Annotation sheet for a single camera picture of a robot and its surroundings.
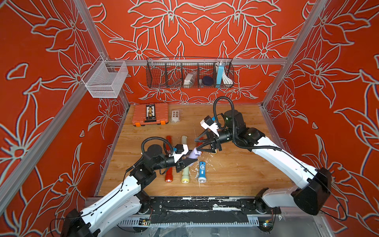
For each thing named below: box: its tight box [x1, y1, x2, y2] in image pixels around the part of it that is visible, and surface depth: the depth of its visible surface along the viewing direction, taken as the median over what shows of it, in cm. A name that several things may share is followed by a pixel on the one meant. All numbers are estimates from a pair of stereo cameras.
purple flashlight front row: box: [188, 147, 202, 159], surface depth 62 cm
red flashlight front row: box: [164, 166, 174, 183], surface depth 81 cm
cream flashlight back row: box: [181, 135, 188, 145], surface depth 97 cm
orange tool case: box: [131, 102, 170, 127], surface depth 108 cm
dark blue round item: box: [201, 76, 214, 86], surface depth 97 cm
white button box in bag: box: [171, 110, 180, 123], surface depth 109 cm
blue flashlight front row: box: [197, 160, 207, 184], surface depth 83 cm
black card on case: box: [146, 103, 156, 120], surface depth 109 cm
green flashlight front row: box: [181, 165, 190, 184], surface depth 82 cm
